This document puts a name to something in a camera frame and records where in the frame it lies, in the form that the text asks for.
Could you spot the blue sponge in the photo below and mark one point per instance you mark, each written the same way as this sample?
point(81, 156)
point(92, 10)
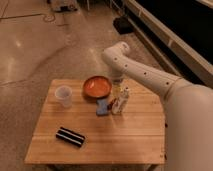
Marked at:
point(102, 107)

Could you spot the orange bowl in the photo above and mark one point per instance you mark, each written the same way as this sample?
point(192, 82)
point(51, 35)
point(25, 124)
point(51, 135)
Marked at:
point(97, 87)

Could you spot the red marker pen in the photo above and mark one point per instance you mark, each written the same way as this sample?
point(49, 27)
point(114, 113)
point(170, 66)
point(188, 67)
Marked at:
point(109, 107)

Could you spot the clear plastic cup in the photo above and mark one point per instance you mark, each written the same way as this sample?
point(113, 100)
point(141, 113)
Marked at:
point(64, 95)

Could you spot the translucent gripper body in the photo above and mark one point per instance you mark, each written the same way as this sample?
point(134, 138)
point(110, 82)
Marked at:
point(117, 89)

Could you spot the wooden folding table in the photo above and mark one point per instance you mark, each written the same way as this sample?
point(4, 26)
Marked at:
point(136, 136)

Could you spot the small clear bottle white cap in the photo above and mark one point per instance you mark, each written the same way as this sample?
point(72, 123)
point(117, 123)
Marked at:
point(121, 101)

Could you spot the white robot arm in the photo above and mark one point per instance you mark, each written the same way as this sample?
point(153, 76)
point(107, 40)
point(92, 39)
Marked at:
point(188, 109)

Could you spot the black object on floor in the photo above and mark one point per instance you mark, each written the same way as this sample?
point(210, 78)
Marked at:
point(122, 25)

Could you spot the black white striped block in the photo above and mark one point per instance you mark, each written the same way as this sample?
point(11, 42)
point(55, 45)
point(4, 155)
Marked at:
point(70, 136)

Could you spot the white equipment at top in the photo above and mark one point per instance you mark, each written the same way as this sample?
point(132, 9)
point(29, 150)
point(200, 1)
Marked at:
point(63, 5)

